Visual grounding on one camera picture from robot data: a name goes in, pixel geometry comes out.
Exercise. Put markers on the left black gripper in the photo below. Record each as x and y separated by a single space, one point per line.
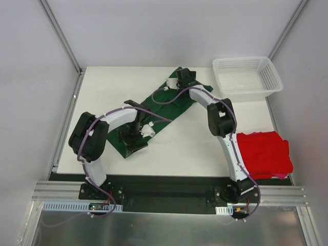
132 140

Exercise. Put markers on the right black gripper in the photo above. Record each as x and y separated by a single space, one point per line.
185 73

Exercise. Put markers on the green t shirt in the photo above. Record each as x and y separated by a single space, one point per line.
167 104

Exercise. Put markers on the white plastic basket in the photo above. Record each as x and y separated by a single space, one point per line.
246 78

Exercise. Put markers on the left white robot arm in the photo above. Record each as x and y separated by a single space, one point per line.
90 134

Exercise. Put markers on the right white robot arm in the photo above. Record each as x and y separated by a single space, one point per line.
222 124

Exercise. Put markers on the red folded t shirt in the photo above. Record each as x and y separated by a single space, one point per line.
265 153

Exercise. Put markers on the pink folded t shirt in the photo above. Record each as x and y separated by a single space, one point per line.
280 175

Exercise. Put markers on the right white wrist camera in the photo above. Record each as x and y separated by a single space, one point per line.
171 84

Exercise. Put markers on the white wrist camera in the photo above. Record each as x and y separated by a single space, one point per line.
147 130
171 84

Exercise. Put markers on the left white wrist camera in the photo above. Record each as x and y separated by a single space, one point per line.
147 130

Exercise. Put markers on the aluminium frame rail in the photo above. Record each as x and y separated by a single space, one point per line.
73 191

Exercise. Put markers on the left white cable duct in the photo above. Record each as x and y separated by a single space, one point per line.
65 206

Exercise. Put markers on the white cable duct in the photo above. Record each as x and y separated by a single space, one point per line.
65 206
228 210

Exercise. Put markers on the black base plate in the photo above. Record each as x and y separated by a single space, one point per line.
167 205

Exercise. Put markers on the right white cable duct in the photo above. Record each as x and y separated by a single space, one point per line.
228 210

